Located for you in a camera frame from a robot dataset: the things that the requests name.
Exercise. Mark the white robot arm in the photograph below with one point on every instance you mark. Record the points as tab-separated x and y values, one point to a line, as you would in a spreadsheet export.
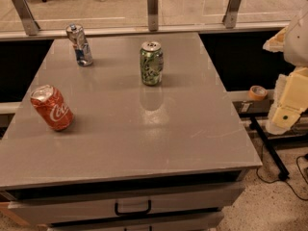
295	50

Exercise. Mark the silver blue redbull can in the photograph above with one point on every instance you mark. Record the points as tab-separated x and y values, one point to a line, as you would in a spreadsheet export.
76	35

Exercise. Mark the red coca-cola can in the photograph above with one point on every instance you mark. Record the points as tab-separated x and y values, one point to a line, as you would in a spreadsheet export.
50	105

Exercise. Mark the grey drawer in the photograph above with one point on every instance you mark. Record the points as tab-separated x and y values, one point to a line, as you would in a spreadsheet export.
96	206
183	222

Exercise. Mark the middle metal railing bracket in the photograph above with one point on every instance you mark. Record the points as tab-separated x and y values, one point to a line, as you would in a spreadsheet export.
152	14

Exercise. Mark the left metal railing bracket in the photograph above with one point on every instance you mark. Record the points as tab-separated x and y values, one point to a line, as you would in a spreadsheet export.
30	26

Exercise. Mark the right metal railing bracket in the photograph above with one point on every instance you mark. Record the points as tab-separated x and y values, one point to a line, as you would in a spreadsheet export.
231	14

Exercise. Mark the metal railing bracket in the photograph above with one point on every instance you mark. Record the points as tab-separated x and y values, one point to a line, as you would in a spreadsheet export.
231	14
30	26
152	14

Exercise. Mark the black metal stand leg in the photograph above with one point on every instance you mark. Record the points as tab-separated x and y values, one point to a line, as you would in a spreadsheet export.
283	172

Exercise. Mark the orange tape roll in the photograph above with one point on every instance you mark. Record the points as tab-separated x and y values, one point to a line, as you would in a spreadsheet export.
257	93

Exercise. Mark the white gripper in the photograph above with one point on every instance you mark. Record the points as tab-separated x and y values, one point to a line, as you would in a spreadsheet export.
297	43

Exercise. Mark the lower grey drawer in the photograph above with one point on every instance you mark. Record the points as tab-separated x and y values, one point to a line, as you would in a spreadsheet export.
183	222

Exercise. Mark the black upper drawer handle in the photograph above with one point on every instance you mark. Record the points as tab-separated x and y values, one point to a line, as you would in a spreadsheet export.
133	209

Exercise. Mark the green soda can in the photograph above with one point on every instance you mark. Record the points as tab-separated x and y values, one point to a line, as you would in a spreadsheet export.
151	63

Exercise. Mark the upper grey drawer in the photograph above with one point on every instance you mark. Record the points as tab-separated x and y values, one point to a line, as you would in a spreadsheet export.
96	206

